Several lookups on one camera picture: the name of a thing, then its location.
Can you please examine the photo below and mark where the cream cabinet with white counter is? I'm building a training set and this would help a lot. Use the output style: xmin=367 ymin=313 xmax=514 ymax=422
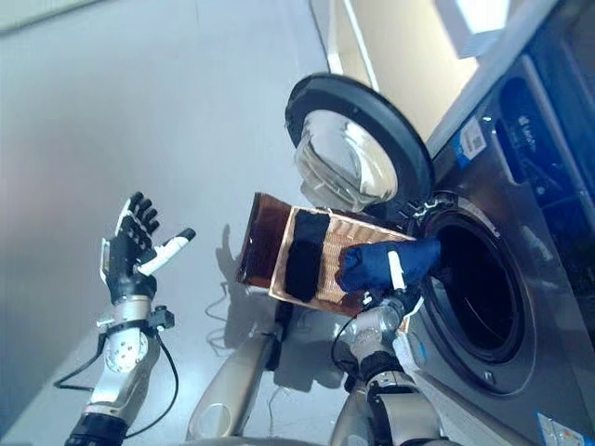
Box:
xmin=309 ymin=0 xmax=563 ymax=122

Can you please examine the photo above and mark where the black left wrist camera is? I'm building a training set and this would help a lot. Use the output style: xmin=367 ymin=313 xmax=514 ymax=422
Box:
xmin=147 ymin=306 xmax=177 ymax=332

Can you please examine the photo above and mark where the blue and white base sticker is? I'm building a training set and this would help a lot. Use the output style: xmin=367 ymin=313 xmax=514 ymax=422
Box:
xmin=538 ymin=411 xmax=580 ymax=446

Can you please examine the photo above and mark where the black garment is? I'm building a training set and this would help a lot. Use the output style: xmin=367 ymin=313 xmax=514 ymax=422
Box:
xmin=284 ymin=211 xmax=330 ymax=301

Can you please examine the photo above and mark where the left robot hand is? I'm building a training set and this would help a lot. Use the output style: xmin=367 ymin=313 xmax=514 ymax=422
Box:
xmin=98 ymin=190 xmax=196 ymax=306

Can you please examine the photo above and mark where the black left robot foot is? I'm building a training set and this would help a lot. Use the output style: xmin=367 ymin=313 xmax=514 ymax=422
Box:
xmin=273 ymin=299 xmax=295 ymax=335

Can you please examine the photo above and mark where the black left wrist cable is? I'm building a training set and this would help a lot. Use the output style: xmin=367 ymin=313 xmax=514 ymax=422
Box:
xmin=53 ymin=324 xmax=180 ymax=440

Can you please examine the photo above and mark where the small pale blue sticker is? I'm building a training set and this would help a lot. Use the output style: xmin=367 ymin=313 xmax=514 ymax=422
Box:
xmin=403 ymin=332 xmax=427 ymax=368

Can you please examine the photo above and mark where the blue garment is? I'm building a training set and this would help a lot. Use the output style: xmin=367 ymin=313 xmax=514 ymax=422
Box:
xmin=335 ymin=237 xmax=442 ymax=295

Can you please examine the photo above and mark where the orange woven wicker basket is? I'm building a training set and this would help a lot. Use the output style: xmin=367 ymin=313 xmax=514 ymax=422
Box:
xmin=268 ymin=205 xmax=417 ymax=317

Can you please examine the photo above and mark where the grey robot torso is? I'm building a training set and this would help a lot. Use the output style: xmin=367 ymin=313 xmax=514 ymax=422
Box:
xmin=185 ymin=434 xmax=336 ymax=446

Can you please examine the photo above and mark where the glossy dark brown stool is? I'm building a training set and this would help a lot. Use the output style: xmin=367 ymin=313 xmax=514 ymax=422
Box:
xmin=235 ymin=192 xmax=295 ymax=292

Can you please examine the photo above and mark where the grey front-load washing machine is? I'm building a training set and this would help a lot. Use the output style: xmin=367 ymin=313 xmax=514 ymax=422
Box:
xmin=399 ymin=53 xmax=595 ymax=446

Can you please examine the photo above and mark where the round glass washing machine door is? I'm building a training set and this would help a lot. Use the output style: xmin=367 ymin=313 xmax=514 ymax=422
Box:
xmin=284 ymin=72 xmax=436 ymax=213

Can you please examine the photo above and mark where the blue and white energy label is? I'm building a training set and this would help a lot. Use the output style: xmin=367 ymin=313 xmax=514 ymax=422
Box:
xmin=453 ymin=118 xmax=487 ymax=162

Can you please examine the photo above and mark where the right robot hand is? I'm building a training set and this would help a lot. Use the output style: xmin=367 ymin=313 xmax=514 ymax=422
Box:
xmin=388 ymin=250 xmax=422 ymax=311

